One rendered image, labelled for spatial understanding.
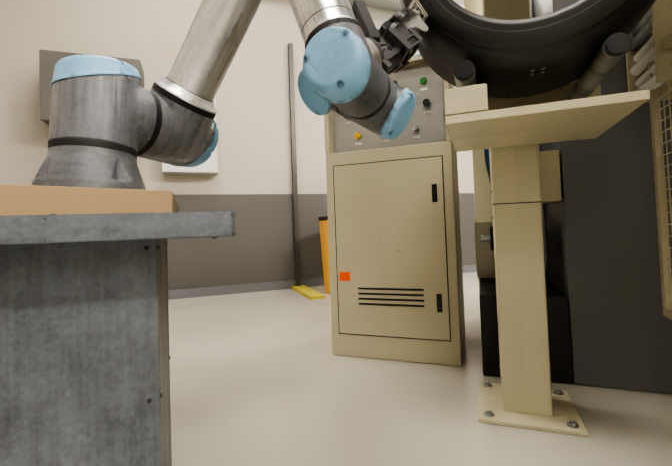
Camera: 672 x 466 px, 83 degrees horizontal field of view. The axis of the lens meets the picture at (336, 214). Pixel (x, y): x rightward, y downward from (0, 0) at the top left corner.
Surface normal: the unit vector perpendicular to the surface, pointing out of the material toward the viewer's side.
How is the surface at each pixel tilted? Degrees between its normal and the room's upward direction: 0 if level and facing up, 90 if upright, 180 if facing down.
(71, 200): 90
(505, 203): 90
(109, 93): 89
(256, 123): 90
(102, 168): 68
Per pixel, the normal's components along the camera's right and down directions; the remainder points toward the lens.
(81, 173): 0.31, -0.43
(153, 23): 0.34, -0.04
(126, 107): 0.89, -0.05
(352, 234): -0.36, -0.02
